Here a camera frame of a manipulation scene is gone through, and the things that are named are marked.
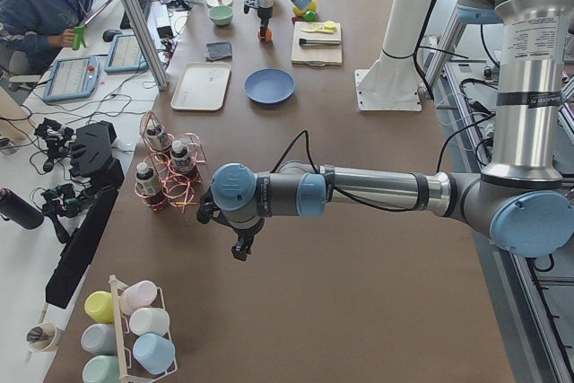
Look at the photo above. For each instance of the lower lemon slice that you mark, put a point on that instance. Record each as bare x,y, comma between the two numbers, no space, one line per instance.
315,26

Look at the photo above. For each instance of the aluminium frame post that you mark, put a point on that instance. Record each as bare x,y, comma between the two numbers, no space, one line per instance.
146,43

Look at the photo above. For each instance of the right rear tea bottle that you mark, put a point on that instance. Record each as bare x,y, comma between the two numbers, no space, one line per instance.
182,161

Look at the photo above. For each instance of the tea bottle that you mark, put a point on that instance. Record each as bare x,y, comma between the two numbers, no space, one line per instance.
149,187
157,137
182,161

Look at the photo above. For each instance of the pink cup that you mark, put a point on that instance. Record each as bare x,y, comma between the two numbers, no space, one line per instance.
136,296

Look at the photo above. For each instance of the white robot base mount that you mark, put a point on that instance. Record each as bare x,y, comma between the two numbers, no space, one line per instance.
391,84

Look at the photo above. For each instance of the teach pendant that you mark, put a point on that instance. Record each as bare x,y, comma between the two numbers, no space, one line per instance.
72,78
125,56

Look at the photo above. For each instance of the orange fruit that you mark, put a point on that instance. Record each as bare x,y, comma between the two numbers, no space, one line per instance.
265,36

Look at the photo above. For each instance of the white cup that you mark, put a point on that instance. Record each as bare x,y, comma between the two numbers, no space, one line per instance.
150,320

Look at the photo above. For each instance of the grey cup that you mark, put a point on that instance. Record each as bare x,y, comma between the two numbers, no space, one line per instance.
99,339

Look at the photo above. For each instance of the green clamp tool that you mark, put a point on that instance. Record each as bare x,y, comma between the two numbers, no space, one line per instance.
79,37

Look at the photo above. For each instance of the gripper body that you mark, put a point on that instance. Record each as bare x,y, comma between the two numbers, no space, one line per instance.
246,234
265,14

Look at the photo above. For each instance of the yellow plastic knife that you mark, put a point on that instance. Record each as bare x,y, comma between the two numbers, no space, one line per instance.
319,30

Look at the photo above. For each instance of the copper wire bottle rack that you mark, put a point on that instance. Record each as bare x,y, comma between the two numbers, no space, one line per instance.
169,174

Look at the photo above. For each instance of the paper cup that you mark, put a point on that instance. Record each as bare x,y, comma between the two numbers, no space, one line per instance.
43,337

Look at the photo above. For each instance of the wooden cup rack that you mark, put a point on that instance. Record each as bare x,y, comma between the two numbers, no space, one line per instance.
129,369

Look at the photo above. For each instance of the wooden cutting board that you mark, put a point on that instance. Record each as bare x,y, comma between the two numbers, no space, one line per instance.
316,55

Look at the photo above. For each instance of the yellow cup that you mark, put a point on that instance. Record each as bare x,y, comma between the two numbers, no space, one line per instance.
99,307

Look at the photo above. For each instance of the green lime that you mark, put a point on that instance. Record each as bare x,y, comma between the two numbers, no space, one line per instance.
309,16

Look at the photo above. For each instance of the left rear tea bottle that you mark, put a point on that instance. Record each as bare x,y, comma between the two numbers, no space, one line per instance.
157,137

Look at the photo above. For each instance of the green cup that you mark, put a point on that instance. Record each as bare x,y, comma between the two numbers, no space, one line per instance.
101,369

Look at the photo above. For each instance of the green bowl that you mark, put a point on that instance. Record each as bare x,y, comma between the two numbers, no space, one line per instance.
220,15

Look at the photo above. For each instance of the blue round plate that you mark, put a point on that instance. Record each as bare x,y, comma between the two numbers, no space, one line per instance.
269,86

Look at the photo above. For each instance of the computer mouse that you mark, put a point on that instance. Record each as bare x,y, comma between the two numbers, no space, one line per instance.
109,35

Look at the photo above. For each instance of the right teach pendant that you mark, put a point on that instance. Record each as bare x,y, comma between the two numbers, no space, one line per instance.
125,56

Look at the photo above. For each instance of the blue cup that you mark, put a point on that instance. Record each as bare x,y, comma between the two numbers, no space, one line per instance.
155,353

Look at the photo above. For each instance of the upper whole lemon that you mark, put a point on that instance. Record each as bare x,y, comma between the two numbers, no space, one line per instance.
312,6

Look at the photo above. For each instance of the grey folded cloth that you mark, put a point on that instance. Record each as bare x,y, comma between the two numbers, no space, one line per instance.
218,50

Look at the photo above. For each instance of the left teach pendant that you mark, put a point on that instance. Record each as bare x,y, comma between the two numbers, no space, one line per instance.
72,78

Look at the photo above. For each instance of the cream rabbit tray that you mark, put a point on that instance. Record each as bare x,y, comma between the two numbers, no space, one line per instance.
201,86

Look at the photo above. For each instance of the front tea bottle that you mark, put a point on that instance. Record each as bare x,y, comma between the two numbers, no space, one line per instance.
149,187

